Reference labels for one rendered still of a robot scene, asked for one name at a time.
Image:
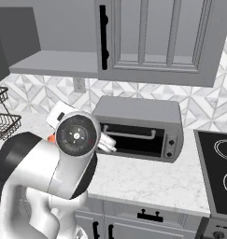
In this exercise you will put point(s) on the grey drawer front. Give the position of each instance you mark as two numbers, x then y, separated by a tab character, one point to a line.
124	211

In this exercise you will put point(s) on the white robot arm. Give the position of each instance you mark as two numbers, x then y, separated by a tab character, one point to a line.
31	168

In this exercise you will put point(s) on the dark grey cabinet door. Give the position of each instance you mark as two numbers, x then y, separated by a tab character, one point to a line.
15	40

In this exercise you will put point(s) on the black hob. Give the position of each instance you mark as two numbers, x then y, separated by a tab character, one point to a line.
219	168

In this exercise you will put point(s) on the white wall socket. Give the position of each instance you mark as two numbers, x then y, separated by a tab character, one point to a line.
79	85

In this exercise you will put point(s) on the grey panelled cabinet door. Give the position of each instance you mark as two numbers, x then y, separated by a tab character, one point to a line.
161	37

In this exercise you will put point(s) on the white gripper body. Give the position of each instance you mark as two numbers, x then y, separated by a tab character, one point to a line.
106	143

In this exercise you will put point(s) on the orange kettle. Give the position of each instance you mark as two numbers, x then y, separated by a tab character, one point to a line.
51	138

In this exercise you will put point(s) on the grey toaster oven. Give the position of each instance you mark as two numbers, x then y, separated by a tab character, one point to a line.
139	112

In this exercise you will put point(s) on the grey wall cabinet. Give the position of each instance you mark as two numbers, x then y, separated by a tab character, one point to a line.
55	62

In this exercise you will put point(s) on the black oven knob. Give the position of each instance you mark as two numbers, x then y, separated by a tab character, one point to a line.
219	235

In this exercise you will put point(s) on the grey base cupboard door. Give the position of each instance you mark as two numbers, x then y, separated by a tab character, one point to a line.
149	231
85	222

